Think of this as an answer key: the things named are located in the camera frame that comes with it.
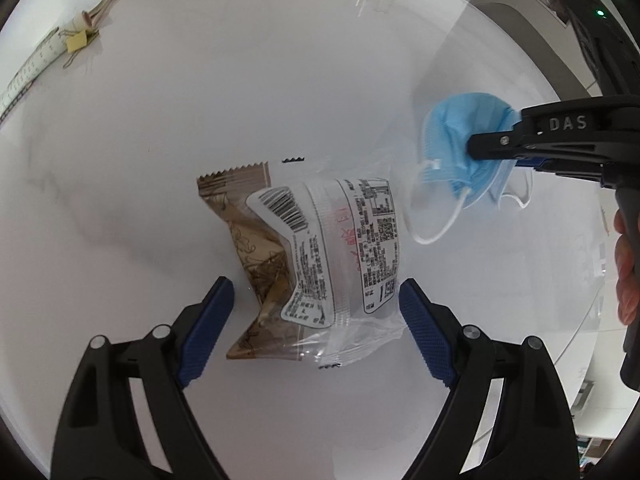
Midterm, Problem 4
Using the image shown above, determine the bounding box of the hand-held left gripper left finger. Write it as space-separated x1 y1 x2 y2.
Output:
50 276 236 480

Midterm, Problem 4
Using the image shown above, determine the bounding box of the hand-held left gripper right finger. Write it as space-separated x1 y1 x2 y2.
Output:
398 278 581 480

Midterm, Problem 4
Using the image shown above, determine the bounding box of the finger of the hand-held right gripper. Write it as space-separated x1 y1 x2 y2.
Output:
513 158 619 189
467 97 640 162

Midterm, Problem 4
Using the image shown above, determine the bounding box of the blue face mask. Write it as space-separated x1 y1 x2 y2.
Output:
407 91 533 246

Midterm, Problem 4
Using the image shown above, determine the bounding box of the brown snack wrapper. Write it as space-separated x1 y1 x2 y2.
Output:
196 161 306 361

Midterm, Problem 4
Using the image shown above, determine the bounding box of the clear labelled plastic wrapper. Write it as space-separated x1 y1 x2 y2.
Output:
247 156 406 371

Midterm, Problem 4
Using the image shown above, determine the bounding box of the person's right hand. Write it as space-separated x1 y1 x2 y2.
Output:
614 209 640 326

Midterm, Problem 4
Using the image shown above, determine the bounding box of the clear ruler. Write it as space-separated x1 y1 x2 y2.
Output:
0 27 63 123

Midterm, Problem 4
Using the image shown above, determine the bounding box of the yellow binder clip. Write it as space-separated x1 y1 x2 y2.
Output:
61 29 101 69

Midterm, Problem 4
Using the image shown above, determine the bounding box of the silver binder clip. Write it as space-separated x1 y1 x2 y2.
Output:
80 0 119 28

